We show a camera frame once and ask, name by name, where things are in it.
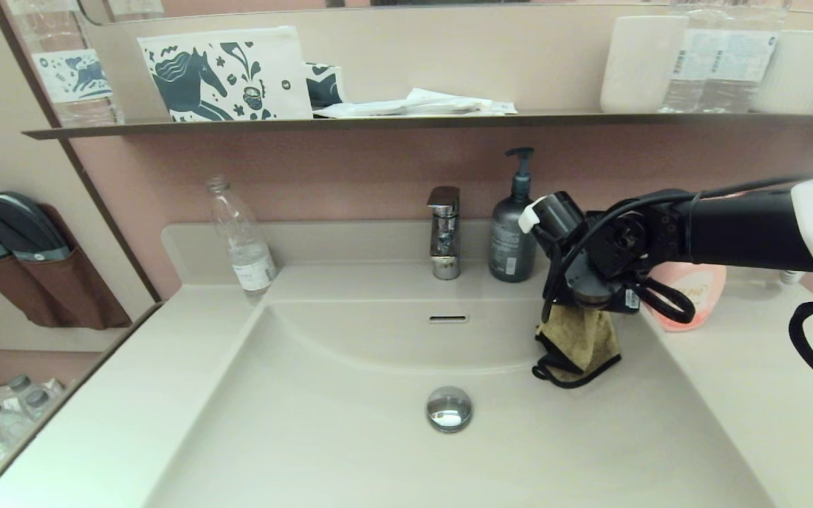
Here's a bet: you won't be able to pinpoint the chrome faucet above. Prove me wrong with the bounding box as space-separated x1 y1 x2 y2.
426 186 462 281

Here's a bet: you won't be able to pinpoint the small dark patterned pouch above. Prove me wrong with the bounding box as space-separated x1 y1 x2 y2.
303 62 344 111

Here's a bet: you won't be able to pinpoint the white horse print pouch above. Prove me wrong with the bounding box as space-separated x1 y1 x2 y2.
137 25 314 123

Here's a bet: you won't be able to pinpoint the pink soap pump bottle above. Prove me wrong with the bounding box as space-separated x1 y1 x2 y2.
643 262 728 332

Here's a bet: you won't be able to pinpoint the dark grey pump bottle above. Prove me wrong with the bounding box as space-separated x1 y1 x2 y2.
488 147 543 283

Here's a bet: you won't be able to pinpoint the white mug with handle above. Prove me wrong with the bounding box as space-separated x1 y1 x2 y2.
752 28 813 115

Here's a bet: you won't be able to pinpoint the white handleless cup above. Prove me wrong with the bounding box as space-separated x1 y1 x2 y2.
599 14 689 114

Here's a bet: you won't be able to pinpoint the slippers in brown holder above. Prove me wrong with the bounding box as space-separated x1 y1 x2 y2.
0 203 132 331

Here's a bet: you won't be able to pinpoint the empty clear plastic bottle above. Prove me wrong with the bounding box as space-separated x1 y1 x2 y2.
206 175 278 304

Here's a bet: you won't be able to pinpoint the clear water bottle white label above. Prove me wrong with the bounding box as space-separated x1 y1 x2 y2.
720 0 792 111
658 0 726 114

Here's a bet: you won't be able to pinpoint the yellow cloth with dark trim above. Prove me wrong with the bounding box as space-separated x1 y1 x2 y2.
532 303 622 389

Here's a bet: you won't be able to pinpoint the white plastic amenity packets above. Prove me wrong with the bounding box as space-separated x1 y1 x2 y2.
313 87 519 119

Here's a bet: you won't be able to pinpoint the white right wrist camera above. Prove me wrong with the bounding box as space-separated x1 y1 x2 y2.
518 198 547 234

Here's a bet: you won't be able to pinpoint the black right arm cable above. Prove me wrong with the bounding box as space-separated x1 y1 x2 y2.
541 169 813 394

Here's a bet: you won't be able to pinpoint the chrome drain stopper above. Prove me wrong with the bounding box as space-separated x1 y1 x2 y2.
426 385 474 433

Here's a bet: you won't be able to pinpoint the white sink basin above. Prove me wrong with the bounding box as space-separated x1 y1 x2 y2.
145 296 774 508

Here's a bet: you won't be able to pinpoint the water bottle horse label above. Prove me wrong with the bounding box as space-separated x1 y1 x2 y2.
3 0 125 128

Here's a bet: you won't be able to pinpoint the metal wall shelf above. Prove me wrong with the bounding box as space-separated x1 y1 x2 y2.
22 111 813 140

